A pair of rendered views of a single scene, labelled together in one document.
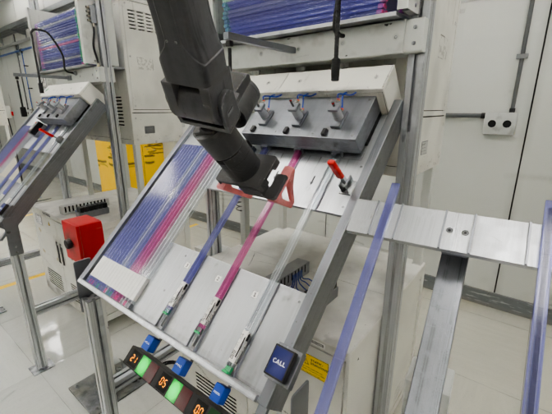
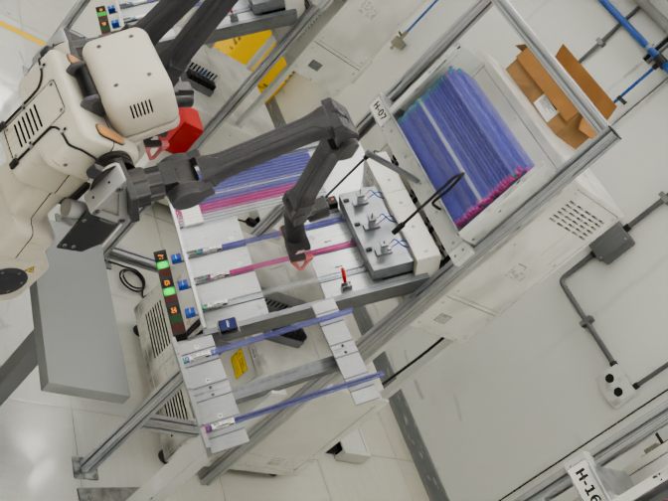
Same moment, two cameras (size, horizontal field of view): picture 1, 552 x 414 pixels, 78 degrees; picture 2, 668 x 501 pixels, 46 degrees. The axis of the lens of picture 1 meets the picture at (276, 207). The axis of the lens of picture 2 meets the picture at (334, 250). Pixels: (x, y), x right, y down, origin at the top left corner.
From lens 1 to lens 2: 174 cm
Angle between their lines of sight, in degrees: 9
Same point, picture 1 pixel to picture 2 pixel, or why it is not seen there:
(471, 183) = (546, 413)
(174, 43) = (296, 194)
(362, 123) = (388, 266)
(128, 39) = not seen: outside the picture
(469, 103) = (618, 341)
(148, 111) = (329, 49)
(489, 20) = not seen: outside the picture
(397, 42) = (450, 246)
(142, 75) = (355, 18)
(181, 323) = (200, 264)
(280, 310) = (250, 308)
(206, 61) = (301, 206)
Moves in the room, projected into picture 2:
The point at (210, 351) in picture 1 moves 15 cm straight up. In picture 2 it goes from (202, 292) to (232, 261)
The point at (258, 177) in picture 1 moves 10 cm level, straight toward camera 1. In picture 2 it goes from (294, 247) to (281, 255)
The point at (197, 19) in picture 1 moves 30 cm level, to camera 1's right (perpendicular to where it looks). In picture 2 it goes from (308, 196) to (386, 283)
